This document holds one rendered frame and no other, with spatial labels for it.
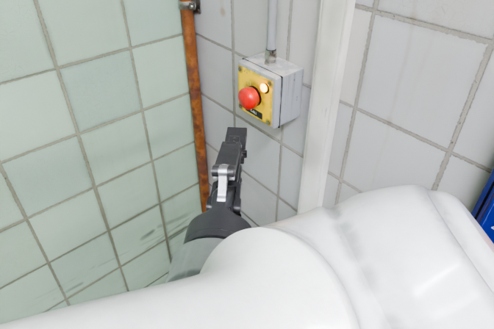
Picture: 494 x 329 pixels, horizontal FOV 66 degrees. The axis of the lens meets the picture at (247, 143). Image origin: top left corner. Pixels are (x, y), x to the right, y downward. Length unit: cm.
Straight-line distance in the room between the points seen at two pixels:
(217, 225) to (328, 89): 32
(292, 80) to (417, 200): 49
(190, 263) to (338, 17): 39
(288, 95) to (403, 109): 19
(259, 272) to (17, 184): 77
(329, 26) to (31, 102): 56
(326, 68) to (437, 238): 47
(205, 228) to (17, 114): 53
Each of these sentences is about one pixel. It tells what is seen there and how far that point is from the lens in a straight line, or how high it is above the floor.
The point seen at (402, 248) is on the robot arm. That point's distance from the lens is 17.
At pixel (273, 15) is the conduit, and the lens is 64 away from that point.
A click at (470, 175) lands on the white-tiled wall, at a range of 58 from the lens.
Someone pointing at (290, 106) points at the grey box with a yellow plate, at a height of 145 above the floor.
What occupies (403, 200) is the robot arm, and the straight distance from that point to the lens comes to 19.
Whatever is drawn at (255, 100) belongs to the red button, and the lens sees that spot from 65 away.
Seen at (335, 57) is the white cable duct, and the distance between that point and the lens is 60.
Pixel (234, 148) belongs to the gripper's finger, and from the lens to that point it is 47.
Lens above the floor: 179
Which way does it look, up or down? 36 degrees down
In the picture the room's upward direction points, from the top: straight up
